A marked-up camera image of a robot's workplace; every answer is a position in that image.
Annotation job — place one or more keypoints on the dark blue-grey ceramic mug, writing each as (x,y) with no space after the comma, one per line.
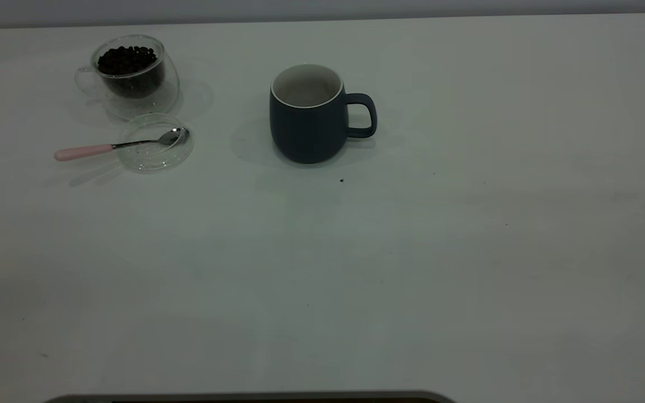
(305,134)

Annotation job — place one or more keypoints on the dark roasted coffee beans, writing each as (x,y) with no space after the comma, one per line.
(127,64)

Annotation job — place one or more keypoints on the clear round glass saucer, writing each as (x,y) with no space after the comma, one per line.
(154,159)

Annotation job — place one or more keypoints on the clear double-wall glass cup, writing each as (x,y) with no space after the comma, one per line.
(157,103)

